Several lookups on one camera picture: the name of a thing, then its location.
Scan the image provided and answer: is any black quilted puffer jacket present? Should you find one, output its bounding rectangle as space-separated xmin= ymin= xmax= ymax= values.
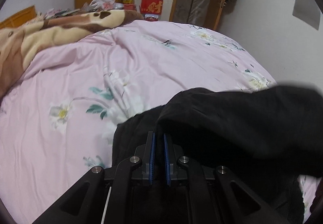
xmin=112 ymin=86 xmax=322 ymax=223

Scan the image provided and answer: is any pink floral duvet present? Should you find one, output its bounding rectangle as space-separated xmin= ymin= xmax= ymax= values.
xmin=1 ymin=20 xmax=322 ymax=223

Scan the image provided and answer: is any brown dog print blanket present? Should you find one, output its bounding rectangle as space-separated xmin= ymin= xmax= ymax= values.
xmin=1 ymin=10 xmax=144 ymax=97

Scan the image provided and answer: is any red gift box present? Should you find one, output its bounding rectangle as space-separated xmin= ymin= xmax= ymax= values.
xmin=140 ymin=0 xmax=163 ymax=15

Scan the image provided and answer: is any white plastic bag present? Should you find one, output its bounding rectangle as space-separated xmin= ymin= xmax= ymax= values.
xmin=89 ymin=0 xmax=115 ymax=10

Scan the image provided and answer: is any wooden headboard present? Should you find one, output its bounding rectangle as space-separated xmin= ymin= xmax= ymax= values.
xmin=0 ymin=6 xmax=36 ymax=29

